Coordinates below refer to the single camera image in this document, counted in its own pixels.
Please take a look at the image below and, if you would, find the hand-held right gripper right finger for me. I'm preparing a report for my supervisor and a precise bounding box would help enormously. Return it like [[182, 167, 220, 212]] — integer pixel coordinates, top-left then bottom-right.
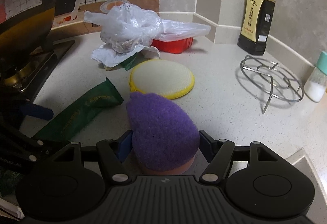
[[199, 130, 289, 184]]

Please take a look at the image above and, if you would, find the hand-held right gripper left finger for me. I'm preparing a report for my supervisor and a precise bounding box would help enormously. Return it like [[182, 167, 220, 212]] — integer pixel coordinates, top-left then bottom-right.
[[52, 129, 134, 184]]

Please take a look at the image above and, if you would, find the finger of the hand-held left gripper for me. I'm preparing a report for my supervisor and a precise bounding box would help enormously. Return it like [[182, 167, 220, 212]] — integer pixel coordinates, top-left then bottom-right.
[[0, 96, 54, 129], [0, 126, 71, 163]]

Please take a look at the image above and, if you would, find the purple and pink sponge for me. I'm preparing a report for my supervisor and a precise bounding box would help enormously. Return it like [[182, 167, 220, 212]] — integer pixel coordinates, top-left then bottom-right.
[[126, 91, 200, 176]]

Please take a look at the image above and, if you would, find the long green wrapper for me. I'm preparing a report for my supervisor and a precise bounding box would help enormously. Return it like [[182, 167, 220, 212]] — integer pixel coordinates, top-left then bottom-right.
[[33, 77, 124, 143]]

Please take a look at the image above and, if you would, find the small green packet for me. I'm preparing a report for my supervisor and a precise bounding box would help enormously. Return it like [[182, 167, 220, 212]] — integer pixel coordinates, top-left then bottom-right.
[[120, 53, 138, 71]]

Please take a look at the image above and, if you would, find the round yellow-rimmed scrubbing pad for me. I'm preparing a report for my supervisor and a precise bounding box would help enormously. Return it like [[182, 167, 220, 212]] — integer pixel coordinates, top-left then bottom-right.
[[128, 59, 195, 100]]

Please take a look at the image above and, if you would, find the black wok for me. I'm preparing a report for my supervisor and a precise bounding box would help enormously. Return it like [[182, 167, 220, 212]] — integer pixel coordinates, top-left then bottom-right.
[[0, 0, 57, 61]]

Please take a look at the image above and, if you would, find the crumpled white paper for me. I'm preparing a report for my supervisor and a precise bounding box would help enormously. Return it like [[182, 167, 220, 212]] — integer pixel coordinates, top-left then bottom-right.
[[91, 44, 161, 69]]

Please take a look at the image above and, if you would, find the metal steamer rack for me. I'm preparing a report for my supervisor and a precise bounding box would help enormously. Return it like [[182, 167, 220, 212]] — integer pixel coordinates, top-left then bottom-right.
[[240, 55, 305, 114]]

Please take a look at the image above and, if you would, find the red plastic food tray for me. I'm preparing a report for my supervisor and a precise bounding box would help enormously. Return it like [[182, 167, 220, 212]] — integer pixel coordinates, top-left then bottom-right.
[[152, 20, 211, 55]]

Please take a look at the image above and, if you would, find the clear plastic bag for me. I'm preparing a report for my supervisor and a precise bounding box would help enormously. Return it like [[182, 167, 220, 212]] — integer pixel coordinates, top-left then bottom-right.
[[84, 4, 164, 53]]

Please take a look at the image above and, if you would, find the salt shaker with teal lid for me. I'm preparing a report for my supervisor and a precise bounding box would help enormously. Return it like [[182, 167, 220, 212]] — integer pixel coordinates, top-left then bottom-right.
[[303, 51, 327, 103]]

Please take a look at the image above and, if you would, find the dark soy sauce bottle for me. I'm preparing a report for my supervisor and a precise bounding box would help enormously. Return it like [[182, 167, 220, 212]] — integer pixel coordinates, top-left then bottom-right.
[[237, 0, 277, 56]]

